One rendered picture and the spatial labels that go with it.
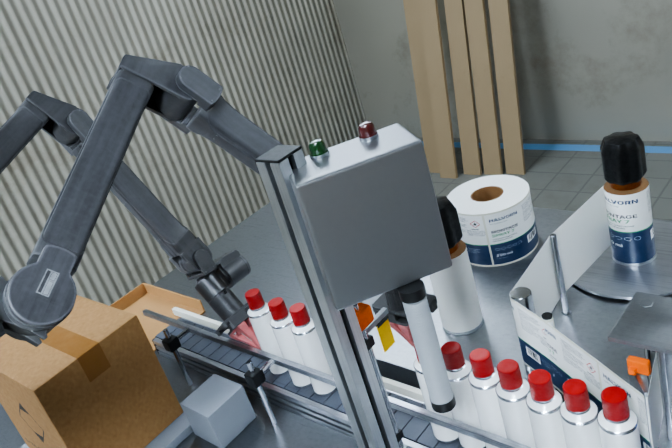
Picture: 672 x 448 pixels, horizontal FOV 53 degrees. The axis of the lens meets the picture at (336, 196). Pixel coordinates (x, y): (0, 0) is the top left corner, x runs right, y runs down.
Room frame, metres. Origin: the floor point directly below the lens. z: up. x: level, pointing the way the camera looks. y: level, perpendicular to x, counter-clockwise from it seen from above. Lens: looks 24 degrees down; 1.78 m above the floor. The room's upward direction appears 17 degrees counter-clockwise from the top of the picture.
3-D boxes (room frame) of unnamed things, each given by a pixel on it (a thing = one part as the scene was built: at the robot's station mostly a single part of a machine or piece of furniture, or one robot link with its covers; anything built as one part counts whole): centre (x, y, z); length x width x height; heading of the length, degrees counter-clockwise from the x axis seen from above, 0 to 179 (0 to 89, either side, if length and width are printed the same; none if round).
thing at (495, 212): (1.47, -0.35, 0.95); 0.20 x 0.20 x 0.14
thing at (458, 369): (0.88, -0.10, 0.98); 0.05 x 0.05 x 0.20
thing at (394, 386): (1.20, 0.14, 0.91); 1.07 x 0.01 x 0.02; 42
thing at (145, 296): (1.70, 0.65, 0.85); 0.30 x 0.26 x 0.04; 42
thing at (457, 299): (1.21, -0.18, 1.03); 0.09 x 0.09 x 0.30
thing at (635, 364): (0.72, -0.33, 1.08); 0.03 x 0.02 x 0.02; 42
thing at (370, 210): (0.83, -0.03, 1.38); 0.17 x 0.10 x 0.19; 97
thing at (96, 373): (1.27, 0.66, 0.99); 0.30 x 0.24 x 0.27; 44
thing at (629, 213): (1.24, -0.58, 1.04); 0.09 x 0.09 x 0.29
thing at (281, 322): (1.18, 0.18, 0.98); 0.05 x 0.05 x 0.20
